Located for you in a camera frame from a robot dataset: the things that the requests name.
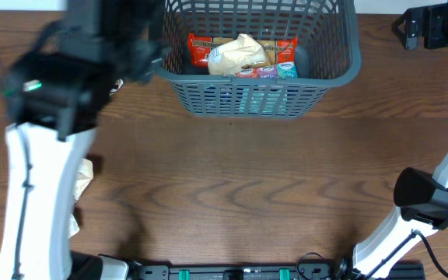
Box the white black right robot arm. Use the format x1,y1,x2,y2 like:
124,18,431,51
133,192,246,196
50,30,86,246
331,1,448,279

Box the multicolour tissue pack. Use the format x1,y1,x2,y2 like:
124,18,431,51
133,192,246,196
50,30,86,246
235,61,298,79

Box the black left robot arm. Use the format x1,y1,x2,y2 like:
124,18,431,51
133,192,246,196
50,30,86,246
0,0,166,279

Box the beige pouch with window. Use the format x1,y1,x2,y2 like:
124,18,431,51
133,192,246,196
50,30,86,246
68,159,94,237

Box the plain beige paper pouch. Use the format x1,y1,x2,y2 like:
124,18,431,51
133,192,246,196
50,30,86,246
208,34,271,76

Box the thin black cable base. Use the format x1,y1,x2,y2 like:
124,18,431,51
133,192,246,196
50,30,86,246
296,251,325,275

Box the grey plastic basket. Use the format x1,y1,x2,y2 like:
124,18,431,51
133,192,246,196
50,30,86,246
149,0,361,118

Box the spaghetti packet red ends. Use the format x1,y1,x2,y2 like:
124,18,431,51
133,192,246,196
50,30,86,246
187,33,297,67

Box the teal snack packet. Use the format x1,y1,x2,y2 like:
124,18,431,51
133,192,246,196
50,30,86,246
236,87,289,116

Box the Pantree cookie pouch printed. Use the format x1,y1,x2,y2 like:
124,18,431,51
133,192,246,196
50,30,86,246
110,79,124,96

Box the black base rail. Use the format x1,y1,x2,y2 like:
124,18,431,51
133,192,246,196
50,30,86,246
130,261,426,280

